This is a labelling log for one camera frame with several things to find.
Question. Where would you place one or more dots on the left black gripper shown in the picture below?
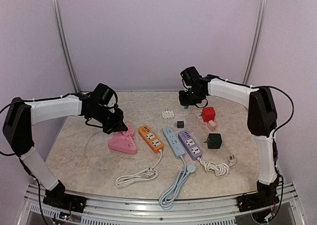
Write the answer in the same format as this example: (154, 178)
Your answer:
(119, 125)

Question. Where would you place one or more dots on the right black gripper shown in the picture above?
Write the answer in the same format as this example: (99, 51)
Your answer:
(188, 100)

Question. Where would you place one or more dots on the pink square plug adapter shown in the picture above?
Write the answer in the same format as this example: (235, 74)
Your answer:
(130, 132)

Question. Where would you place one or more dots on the pink triangular power strip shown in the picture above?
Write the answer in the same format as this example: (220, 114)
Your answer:
(123, 144)

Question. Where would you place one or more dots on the red cube adapter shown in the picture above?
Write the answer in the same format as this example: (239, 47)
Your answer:
(208, 114)

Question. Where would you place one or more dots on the orange power strip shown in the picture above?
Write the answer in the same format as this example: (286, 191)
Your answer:
(151, 139)

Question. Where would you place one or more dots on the black charger plug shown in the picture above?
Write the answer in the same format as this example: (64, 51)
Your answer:
(179, 124)

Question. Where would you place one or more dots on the white charger plug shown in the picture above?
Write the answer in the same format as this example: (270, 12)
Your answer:
(168, 114)

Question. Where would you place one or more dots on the small pink charger plug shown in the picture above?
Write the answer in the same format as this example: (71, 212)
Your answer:
(212, 126)

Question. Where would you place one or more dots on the purple power strip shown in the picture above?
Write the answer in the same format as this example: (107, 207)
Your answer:
(190, 145)

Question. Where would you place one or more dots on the light blue power strip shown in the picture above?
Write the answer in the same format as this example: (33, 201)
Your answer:
(173, 141)

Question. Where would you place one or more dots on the dark green cube adapter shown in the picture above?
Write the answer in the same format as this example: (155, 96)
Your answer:
(213, 141)

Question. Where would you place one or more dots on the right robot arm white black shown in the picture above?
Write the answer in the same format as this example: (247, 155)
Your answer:
(262, 114)

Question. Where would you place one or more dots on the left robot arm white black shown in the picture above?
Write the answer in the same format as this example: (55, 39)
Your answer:
(23, 115)

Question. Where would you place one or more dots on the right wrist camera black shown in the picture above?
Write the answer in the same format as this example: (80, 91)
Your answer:
(190, 76)

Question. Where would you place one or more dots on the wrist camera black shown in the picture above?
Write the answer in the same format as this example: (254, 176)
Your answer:
(190, 76)
(103, 94)

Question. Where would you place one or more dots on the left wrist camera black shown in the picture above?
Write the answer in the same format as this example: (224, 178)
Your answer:
(103, 94)

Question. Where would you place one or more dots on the aluminium front rail frame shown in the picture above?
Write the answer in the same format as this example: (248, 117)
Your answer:
(109, 210)

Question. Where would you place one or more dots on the right aluminium corner post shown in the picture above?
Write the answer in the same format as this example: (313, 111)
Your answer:
(255, 41)

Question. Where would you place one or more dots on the aluminium corner post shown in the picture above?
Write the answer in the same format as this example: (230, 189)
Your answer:
(64, 45)
(255, 41)

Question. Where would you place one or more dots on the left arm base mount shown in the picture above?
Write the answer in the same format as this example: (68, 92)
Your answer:
(58, 198)

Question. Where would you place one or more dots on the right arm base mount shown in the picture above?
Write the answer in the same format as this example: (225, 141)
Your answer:
(266, 195)

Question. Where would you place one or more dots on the left aluminium corner post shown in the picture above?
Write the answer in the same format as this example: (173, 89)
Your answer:
(64, 45)

